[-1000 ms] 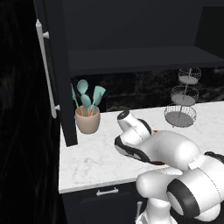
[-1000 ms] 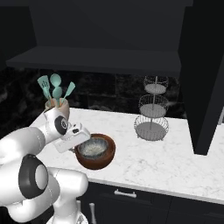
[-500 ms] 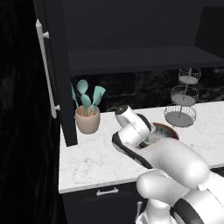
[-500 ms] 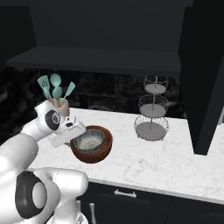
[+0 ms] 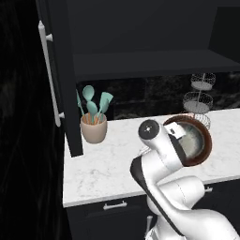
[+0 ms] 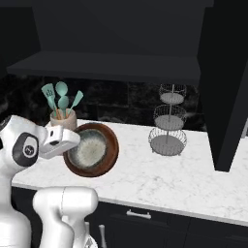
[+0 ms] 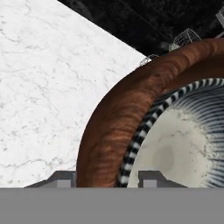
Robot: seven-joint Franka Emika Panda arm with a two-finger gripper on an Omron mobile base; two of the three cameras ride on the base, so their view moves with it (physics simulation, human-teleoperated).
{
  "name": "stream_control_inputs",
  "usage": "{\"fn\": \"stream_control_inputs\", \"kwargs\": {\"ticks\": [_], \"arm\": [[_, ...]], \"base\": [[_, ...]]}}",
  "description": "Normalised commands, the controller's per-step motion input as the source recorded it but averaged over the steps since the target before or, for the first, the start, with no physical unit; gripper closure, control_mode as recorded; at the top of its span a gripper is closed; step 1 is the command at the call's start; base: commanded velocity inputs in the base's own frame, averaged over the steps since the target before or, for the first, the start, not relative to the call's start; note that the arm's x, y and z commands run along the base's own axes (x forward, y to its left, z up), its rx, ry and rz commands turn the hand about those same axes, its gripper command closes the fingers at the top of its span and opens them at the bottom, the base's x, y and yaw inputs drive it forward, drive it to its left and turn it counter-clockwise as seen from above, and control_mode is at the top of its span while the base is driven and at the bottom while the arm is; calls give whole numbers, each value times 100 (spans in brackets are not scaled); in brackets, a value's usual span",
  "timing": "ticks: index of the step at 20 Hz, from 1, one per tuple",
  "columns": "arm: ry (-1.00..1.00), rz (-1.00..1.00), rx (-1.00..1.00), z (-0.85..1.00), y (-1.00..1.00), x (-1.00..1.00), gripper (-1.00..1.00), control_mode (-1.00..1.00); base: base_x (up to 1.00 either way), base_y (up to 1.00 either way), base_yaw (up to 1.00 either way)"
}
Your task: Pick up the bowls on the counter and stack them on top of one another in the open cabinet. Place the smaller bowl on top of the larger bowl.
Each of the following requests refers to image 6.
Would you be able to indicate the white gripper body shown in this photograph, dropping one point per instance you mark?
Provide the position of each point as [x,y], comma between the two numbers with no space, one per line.
[66,140]

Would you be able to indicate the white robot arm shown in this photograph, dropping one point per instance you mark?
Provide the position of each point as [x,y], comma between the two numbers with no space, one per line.
[13,180]

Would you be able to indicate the dark drawer front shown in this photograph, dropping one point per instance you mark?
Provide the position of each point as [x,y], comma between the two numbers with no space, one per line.
[219,235]
[145,231]

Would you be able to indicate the brown bowl with grey inside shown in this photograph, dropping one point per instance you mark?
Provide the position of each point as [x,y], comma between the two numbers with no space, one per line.
[97,155]

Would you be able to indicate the teal flat spatula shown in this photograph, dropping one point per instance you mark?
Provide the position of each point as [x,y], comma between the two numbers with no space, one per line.
[76,98]

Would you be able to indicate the teal spoon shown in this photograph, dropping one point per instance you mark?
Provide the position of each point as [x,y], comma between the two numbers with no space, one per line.
[61,87]
[63,102]

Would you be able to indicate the dark open wall cabinet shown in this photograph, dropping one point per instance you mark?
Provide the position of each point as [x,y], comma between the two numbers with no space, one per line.
[106,66]

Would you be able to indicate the beige utensil pot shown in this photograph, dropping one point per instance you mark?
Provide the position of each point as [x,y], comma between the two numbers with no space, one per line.
[66,122]

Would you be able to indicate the teal slotted spatula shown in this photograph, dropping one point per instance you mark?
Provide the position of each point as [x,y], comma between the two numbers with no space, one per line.
[49,93]

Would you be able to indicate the dark base cabinet door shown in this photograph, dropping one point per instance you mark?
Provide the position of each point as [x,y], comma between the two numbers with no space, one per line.
[93,214]

